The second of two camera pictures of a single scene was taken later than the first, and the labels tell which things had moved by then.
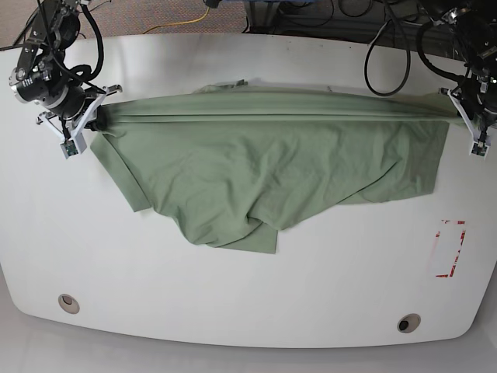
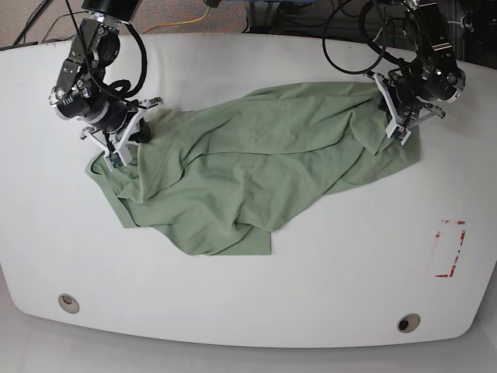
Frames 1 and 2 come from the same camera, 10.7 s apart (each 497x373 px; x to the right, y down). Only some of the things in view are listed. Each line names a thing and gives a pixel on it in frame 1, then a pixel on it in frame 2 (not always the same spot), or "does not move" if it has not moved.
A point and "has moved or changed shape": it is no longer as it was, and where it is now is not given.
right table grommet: (408, 323) does not move
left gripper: (72, 127) to (116, 141)
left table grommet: (68, 303) does not move
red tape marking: (460, 246) does not move
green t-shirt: (237, 165) has moved or changed shape
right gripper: (477, 119) to (403, 106)
